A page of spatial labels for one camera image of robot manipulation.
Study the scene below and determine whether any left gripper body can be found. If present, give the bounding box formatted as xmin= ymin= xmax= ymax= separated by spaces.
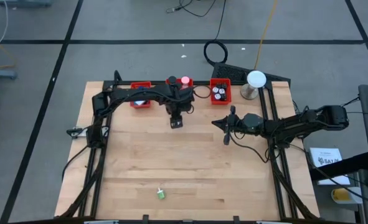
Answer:
xmin=166 ymin=88 xmax=194 ymax=116

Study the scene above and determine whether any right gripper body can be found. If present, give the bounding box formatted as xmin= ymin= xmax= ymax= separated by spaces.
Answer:
xmin=233 ymin=116 xmax=247 ymax=134

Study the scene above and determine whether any red plastic basket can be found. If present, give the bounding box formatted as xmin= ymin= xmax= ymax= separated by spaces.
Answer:
xmin=166 ymin=78 xmax=194 ymax=91
xmin=130 ymin=81 xmax=153 ymax=109
xmin=209 ymin=78 xmax=233 ymax=106

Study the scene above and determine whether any black perforated plate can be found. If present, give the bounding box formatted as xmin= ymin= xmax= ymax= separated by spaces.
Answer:
xmin=211 ymin=62 xmax=292 ymax=86

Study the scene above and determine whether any white mushroom table lamp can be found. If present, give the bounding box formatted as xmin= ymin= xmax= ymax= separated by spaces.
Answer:
xmin=240 ymin=70 xmax=268 ymax=101

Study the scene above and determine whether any white paper label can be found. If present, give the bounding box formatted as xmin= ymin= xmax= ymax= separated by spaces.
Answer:
xmin=309 ymin=147 xmax=351 ymax=186

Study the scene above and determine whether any black flat bar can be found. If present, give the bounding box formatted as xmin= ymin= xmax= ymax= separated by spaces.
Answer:
xmin=309 ymin=151 xmax=368 ymax=182

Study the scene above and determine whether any yellow and white cup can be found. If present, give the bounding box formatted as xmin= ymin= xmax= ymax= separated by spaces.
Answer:
xmin=331 ymin=187 xmax=364 ymax=205

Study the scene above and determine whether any grey table foot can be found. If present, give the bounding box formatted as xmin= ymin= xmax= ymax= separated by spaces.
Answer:
xmin=0 ymin=0 xmax=52 ymax=9
xmin=0 ymin=68 xmax=18 ymax=80

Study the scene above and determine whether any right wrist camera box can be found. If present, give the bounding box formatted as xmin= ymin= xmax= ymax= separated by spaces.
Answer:
xmin=243 ymin=113 xmax=265 ymax=131

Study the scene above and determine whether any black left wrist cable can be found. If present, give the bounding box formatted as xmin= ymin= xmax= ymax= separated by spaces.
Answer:
xmin=186 ymin=84 xmax=212 ymax=114

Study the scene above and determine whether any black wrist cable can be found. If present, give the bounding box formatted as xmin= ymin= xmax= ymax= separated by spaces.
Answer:
xmin=186 ymin=84 xmax=212 ymax=114
xmin=230 ymin=130 xmax=280 ymax=164

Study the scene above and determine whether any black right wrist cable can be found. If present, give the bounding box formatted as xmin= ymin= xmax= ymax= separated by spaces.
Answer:
xmin=230 ymin=130 xmax=280 ymax=164

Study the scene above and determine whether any black coiled hanging cable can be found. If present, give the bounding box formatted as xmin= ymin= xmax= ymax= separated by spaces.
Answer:
xmin=203 ymin=0 xmax=229 ymax=66

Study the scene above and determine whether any black aluminium rig frame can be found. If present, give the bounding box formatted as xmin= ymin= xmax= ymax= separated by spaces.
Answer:
xmin=59 ymin=70 xmax=320 ymax=223

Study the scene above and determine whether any thick yellow hanging cable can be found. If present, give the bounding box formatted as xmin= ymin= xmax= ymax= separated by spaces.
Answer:
xmin=253 ymin=0 xmax=278 ymax=71

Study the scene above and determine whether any black floor cable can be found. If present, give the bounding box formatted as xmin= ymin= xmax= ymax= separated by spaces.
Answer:
xmin=166 ymin=0 xmax=217 ymax=18

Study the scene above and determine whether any long black power cable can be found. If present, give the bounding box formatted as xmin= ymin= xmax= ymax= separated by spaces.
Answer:
xmin=264 ymin=144 xmax=368 ymax=208

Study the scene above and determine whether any orange floor cable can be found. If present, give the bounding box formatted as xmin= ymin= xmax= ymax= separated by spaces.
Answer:
xmin=0 ymin=30 xmax=17 ymax=70

